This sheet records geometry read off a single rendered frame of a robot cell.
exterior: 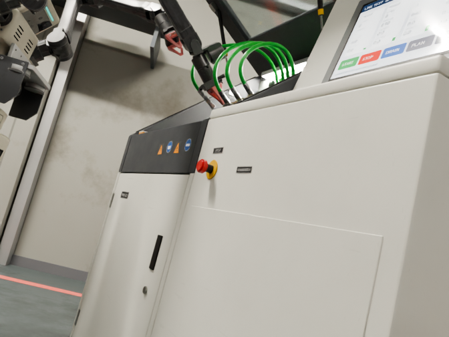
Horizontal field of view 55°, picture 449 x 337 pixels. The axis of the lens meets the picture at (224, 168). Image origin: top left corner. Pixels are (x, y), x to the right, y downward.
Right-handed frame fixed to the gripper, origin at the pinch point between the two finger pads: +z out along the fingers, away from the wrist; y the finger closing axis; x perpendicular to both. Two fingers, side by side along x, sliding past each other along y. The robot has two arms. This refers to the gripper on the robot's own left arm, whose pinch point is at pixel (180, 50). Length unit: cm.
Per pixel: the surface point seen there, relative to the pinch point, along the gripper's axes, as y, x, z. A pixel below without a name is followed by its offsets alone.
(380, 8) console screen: -52, -43, 54
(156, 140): -11.7, 28.0, 39.2
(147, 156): -7, 33, 41
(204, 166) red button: -49, 23, 71
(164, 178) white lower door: -21, 32, 57
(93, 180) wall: 196, 76, -62
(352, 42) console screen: -47, -32, 57
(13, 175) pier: 168, 127, -83
